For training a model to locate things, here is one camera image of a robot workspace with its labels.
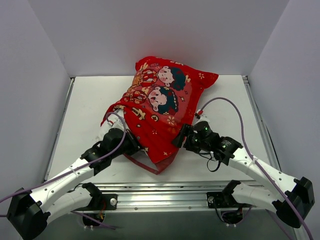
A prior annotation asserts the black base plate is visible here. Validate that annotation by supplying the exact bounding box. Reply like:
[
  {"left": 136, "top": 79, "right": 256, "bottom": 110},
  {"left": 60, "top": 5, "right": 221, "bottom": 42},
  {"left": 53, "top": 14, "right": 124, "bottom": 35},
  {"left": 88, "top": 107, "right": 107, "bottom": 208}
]
[
  {"left": 206, "top": 191, "right": 226, "bottom": 209},
  {"left": 98, "top": 193, "right": 118, "bottom": 211}
]

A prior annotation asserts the red printed pillowcase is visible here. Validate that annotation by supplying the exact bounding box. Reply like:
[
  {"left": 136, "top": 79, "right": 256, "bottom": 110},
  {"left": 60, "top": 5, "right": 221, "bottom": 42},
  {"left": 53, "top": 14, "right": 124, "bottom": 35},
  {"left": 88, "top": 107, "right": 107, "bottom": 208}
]
[{"left": 107, "top": 56, "right": 219, "bottom": 175}]

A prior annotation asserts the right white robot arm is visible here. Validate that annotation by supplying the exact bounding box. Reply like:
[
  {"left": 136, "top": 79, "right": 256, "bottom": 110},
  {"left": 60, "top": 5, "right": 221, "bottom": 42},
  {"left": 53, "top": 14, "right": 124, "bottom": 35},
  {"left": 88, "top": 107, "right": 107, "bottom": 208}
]
[{"left": 172, "top": 121, "right": 315, "bottom": 229}]

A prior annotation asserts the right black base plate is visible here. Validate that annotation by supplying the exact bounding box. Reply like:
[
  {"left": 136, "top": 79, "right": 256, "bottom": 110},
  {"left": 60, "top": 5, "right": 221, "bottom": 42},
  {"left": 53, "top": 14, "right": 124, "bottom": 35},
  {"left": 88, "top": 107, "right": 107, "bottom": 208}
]
[{"left": 206, "top": 191, "right": 226, "bottom": 209}]

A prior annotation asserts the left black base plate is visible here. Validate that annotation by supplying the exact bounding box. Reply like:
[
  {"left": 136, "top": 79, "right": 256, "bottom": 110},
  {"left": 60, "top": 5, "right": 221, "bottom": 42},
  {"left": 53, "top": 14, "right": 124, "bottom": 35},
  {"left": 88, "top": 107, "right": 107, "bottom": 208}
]
[{"left": 98, "top": 193, "right": 118, "bottom": 211}]

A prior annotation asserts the aluminium front rail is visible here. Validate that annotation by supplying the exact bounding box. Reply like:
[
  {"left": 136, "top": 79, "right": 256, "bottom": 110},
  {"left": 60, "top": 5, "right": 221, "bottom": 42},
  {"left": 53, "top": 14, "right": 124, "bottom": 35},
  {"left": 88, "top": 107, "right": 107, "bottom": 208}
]
[{"left": 27, "top": 181, "right": 300, "bottom": 215}]

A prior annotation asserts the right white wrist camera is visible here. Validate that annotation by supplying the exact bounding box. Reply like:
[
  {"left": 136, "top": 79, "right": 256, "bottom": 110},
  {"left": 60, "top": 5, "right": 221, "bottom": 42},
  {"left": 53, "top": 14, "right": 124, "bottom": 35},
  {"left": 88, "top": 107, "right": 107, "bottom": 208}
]
[{"left": 194, "top": 109, "right": 210, "bottom": 124}]

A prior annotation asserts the white pillow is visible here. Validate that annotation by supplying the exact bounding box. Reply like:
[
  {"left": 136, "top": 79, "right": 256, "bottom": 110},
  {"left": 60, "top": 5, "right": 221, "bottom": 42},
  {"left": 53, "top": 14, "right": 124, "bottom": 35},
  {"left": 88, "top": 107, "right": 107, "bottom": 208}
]
[{"left": 95, "top": 109, "right": 147, "bottom": 159}]

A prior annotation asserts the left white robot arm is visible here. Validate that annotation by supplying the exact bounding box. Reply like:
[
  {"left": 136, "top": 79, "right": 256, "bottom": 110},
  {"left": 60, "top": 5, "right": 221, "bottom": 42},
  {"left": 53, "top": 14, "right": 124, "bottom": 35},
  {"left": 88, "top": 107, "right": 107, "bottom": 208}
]
[{"left": 6, "top": 128, "right": 141, "bottom": 240}]

